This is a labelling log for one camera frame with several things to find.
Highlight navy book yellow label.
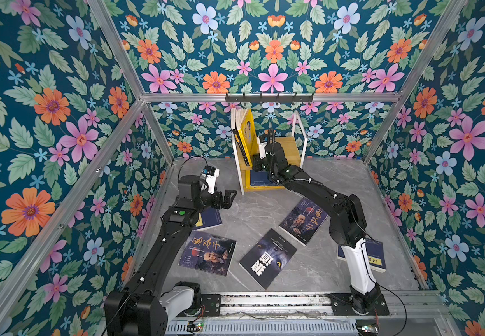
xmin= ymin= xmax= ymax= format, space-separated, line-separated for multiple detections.
xmin=250 ymin=171 xmax=277 ymax=188

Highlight yellow cartoon cover book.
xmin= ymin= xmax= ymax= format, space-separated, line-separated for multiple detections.
xmin=237 ymin=109 xmax=259 ymax=166

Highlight dark portrait book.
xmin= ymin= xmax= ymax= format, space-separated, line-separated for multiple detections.
xmin=178 ymin=231 xmax=236 ymax=277
xmin=280 ymin=198 xmax=328 ymax=246

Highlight black book white characters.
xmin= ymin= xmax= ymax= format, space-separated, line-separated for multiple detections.
xmin=240 ymin=229 xmax=297 ymax=290

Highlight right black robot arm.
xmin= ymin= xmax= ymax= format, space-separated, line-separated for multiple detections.
xmin=252 ymin=137 xmax=381 ymax=315

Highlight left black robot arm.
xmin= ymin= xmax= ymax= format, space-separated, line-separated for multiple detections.
xmin=103 ymin=175 xmax=237 ymax=335

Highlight navy book far left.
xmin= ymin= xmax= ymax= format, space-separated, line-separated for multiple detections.
xmin=194 ymin=208 xmax=223 ymax=231

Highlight white wooden two-tier shelf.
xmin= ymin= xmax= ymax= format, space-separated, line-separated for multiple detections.
xmin=231 ymin=107 xmax=308 ymax=193

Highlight black book leaning on shelf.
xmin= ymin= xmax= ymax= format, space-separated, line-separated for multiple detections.
xmin=231 ymin=108 xmax=251 ymax=167

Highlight navy book far right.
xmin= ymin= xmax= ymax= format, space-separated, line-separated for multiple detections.
xmin=337 ymin=238 xmax=387 ymax=273

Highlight black hook rail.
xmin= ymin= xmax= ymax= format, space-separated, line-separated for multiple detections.
xmin=224 ymin=92 xmax=314 ymax=104

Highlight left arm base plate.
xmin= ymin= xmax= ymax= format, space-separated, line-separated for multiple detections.
xmin=178 ymin=294 xmax=222 ymax=319

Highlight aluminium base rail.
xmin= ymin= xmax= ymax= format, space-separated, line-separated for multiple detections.
xmin=103 ymin=291 xmax=449 ymax=322

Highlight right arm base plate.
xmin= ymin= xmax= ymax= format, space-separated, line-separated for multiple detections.
xmin=326 ymin=293 xmax=390 ymax=316

